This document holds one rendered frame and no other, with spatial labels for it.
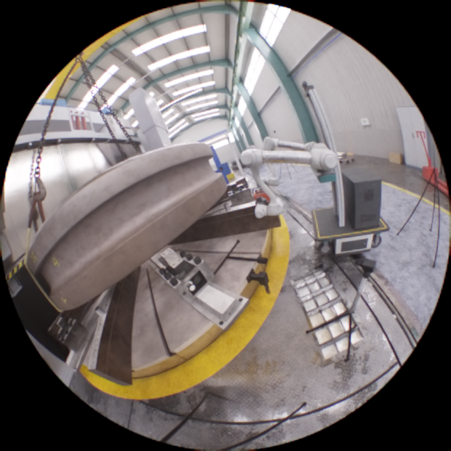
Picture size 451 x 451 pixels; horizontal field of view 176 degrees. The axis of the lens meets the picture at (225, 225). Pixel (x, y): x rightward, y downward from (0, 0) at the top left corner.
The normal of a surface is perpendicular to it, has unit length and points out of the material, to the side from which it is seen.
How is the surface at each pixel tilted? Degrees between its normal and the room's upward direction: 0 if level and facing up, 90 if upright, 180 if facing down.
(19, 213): 90
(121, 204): 90
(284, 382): 0
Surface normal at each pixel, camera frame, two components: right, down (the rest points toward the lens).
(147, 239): 0.66, 0.05
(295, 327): -0.38, -0.84
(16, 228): 0.92, -0.36
